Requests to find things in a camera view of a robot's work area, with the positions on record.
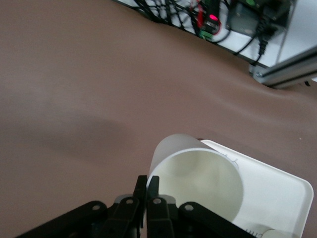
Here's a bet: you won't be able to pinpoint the aluminium camera mount profile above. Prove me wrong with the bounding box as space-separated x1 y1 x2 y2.
248 46 317 89

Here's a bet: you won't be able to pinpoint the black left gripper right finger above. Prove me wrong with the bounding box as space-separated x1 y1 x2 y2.
146 175 177 238

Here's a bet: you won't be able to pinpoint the green terminal connector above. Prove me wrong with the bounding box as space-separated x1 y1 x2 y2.
199 29 214 41

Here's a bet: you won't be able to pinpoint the cream bear print tray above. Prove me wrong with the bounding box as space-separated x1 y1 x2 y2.
197 139 314 238

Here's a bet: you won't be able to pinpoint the white plastic cup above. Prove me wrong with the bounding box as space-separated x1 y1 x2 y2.
147 133 245 223

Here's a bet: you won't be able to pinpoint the black power plug cable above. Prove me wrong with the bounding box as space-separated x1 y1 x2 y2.
232 9 279 67

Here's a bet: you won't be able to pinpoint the black cable bundle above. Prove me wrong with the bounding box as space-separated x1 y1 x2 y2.
133 0 232 45

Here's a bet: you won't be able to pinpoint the clear acrylic panel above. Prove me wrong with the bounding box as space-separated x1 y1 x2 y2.
274 0 299 65

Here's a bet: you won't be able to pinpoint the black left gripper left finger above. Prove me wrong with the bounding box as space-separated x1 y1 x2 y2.
100 175 149 238

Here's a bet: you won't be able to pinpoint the circuit board with red light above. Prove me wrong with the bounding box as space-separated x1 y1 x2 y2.
190 0 224 35

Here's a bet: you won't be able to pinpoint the grey power supply box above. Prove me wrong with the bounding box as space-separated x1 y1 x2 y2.
227 0 264 35

